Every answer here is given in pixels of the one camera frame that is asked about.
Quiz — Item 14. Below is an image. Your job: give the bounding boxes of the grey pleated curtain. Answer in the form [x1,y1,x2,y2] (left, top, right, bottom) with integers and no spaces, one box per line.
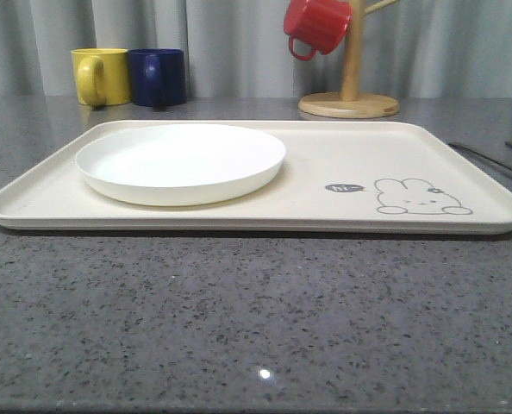
[0,1,512,98]

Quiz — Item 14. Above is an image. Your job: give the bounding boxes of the silver metal chopstick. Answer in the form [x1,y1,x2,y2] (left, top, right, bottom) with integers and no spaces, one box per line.
[448,142,512,172]

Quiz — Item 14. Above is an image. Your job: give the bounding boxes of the red ribbed mug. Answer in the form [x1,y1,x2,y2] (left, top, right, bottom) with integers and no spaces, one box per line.
[283,0,353,61]

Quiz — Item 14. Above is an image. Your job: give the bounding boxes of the navy blue mug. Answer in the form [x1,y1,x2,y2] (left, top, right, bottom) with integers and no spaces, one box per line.
[127,48,187,107]

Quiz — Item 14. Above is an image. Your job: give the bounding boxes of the yellow mug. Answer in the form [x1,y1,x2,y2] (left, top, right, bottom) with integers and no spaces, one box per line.
[71,48,131,107]

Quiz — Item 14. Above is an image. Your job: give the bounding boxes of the wooden mug tree stand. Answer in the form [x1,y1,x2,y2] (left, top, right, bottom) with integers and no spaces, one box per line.
[298,1,400,119]

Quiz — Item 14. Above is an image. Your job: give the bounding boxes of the cream rabbit print tray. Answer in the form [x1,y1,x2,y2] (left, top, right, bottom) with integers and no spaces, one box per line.
[0,120,512,235]

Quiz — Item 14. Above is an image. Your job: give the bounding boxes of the white round plate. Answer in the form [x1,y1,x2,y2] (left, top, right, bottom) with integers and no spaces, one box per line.
[75,123,286,207]

